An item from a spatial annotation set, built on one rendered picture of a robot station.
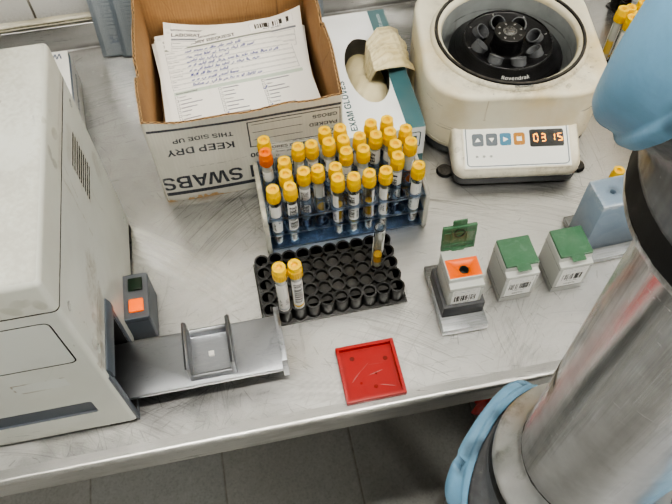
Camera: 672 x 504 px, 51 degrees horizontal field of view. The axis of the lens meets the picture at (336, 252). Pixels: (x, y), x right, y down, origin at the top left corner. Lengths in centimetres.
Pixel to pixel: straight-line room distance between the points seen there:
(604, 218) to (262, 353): 42
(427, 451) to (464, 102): 99
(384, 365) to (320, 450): 90
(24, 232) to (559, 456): 41
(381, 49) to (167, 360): 50
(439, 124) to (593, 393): 65
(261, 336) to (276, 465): 93
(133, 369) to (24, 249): 26
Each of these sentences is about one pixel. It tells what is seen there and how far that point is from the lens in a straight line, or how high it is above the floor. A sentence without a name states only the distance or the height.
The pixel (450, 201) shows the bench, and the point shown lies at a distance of 94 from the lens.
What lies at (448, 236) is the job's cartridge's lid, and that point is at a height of 98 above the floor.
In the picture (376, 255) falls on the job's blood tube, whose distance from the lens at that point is 82.
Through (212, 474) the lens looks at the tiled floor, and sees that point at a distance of 170.
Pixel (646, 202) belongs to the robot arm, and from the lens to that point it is 24.
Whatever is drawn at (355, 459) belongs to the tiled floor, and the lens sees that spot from 169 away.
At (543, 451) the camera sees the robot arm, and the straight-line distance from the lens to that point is 43.
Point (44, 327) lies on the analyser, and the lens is 62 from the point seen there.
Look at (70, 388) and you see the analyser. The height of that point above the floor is 99.
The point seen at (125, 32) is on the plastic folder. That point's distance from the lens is 115.
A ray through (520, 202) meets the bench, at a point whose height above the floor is 87.
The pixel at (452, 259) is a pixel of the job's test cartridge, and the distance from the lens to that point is 80.
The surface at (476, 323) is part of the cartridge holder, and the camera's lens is 83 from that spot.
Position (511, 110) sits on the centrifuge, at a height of 96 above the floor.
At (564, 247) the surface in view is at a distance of 85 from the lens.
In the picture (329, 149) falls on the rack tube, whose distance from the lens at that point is 84.
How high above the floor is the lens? 162
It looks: 57 degrees down
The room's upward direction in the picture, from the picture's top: 1 degrees counter-clockwise
